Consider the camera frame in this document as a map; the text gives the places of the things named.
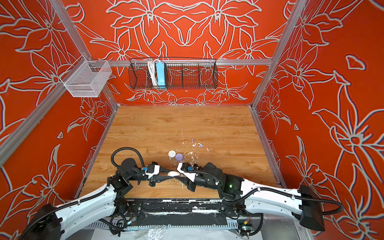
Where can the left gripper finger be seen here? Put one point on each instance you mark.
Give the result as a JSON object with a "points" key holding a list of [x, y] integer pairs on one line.
{"points": [[158, 179], [165, 171]]}

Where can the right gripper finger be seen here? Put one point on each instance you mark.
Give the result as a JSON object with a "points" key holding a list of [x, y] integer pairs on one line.
{"points": [[184, 168], [191, 186]]}

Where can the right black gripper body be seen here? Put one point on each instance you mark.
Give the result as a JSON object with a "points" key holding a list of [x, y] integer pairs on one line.
{"points": [[202, 181]]}

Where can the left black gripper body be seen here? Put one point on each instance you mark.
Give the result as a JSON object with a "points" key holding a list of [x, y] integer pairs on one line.
{"points": [[140, 176]]}

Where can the cream earbud charging case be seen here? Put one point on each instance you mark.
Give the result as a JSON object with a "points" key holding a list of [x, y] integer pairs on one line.
{"points": [[173, 174]]}

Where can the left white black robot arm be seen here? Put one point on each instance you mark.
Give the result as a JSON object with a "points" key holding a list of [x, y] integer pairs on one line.
{"points": [[107, 204]]}

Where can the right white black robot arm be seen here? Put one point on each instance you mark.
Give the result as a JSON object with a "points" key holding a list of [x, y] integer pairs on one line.
{"points": [[236, 193]]}

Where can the purple round charging case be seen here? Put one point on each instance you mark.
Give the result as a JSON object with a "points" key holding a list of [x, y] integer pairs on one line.
{"points": [[179, 157]]}

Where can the white round charging case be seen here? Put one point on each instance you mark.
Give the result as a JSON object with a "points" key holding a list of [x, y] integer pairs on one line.
{"points": [[172, 154]]}

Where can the light blue power strip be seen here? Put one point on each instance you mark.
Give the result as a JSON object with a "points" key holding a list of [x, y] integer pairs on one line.
{"points": [[160, 66]]}

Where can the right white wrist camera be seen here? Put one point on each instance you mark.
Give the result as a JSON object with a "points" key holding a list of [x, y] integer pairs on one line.
{"points": [[192, 176]]}

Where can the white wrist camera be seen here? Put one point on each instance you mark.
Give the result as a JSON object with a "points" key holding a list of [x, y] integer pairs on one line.
{"points": [[192, 176], [151, 170]]}

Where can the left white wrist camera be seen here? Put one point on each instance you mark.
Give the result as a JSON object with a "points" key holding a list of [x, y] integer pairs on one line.
{"points": [[151, 170]]}

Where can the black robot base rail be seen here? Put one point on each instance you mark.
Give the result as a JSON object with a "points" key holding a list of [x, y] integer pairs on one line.
{"points": [[142, 214]]}

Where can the black wire wall basket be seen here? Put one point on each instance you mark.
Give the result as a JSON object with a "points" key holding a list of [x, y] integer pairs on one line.
{"points": [[180, 74]]}

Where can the clear plastic wall bin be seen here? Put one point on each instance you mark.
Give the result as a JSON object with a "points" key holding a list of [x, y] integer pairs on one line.
{"points": [[84, 81]]}

